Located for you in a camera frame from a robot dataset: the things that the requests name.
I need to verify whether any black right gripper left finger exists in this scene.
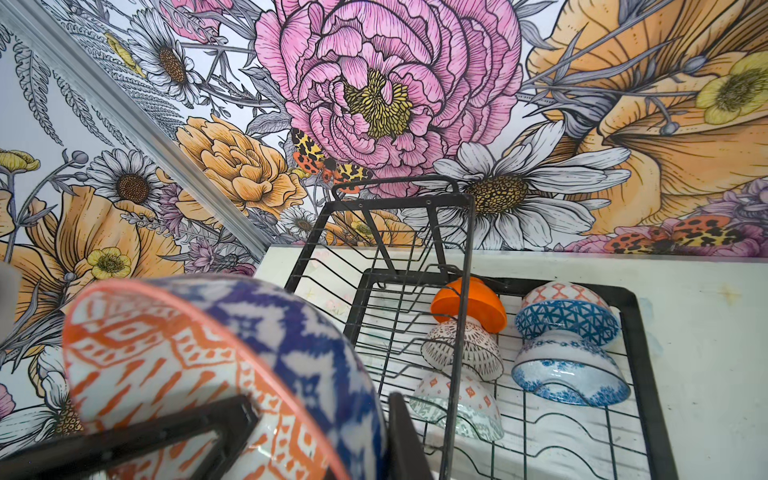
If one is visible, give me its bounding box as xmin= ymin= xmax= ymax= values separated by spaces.
xmin=1 ymin=395 xmax=260 ymax=479

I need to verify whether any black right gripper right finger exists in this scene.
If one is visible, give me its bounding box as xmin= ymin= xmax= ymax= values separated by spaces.
xmin=387 ymin=392 xmax=433 ymax=480

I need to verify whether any green patterned ceramic bowl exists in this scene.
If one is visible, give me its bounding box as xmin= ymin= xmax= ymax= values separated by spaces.
xmin=409 ymin=371 xmax=505 ymax=442

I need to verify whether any red patterned ceramic bowl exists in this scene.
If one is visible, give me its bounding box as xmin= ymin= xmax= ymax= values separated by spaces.
xmin=62 ymin=274 xmax=389 ymax=479

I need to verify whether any white bowl dark radial pattern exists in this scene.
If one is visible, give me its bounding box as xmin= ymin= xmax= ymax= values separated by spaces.
xmin=421 ymin=317 xmax=504 ymax=382

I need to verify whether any orange plastic bowl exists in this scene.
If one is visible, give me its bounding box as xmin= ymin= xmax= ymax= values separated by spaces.
xmin=430 ymin=277 xmax=508 ymax=334

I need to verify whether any blue floral ceramic bowl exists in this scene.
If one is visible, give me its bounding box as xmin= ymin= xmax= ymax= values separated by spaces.
xmin=511 ymin=330 xmax=631 ymax=407

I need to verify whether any dark blue patterned bowl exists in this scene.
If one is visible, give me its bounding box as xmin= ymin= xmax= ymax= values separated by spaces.
xmin=515 ymin=281 xmax=620 ymax=346

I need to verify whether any black metal dish rack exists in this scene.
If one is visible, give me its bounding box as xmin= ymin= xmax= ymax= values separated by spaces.
xmin=285 ymin=180 xmax=678 ymax=479

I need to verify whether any aluminium corner post left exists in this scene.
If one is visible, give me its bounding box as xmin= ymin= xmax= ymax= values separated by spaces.
xmin=1 ymin=1 xmax=269 ymax=257

